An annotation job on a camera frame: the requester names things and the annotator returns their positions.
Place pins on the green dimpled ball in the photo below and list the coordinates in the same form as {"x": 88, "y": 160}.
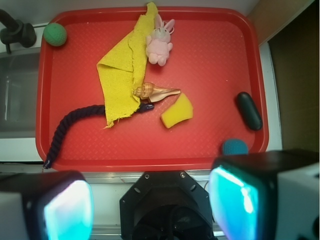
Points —
{"x": 55, "y": 34}

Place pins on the grey sink faucet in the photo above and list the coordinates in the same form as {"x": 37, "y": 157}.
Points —
{"x": 16, "y": 32}

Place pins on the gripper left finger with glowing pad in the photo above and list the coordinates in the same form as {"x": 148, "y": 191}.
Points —
{"x": 46, "y": 206}

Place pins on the stainless steel sink basin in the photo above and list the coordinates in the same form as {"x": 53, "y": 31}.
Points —
{"x": 18, "y": 93}

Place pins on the black oval case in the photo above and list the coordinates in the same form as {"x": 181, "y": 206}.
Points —
{"x": 249, "y": 111}

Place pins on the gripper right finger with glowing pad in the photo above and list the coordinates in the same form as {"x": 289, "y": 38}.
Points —
{"x": 273, "y": 195}

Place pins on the yellow cloth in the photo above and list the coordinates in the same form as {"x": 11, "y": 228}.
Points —
{"x": 123, "y": 69}

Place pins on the pink plush bunny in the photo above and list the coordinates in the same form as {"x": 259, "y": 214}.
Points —
{"x": 158, "y": 42}

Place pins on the blue ball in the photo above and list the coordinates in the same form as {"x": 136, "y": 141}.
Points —
{"x": 234, "y": 146}

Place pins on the red plastic tray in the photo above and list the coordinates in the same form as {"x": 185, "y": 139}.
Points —
{"x": 215, "y": 56}

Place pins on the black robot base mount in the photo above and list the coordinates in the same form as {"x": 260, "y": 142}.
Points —
{"x": 166, "y": 205}

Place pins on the tan conch seashell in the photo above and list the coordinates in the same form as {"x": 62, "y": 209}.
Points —
{"x": 153, "y": 93}

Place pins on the yellow sponge piece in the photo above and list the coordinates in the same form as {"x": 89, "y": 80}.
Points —
{"x": 179, "y": 111}

